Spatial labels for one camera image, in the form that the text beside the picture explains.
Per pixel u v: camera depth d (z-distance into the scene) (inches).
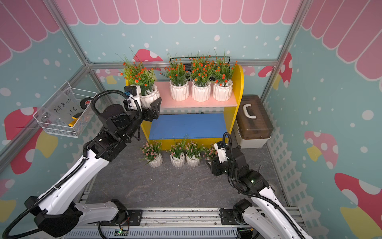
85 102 31.4
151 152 31.8
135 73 19.4
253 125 36.5
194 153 32.3
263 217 22.5
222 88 25.9
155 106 21.2
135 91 19.2
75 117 24.6
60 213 15.5
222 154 25.0
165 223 29.0
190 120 37.2
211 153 31.8
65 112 27.0
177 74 23.7
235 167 20.5
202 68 23.8
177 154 32.8
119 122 17.2
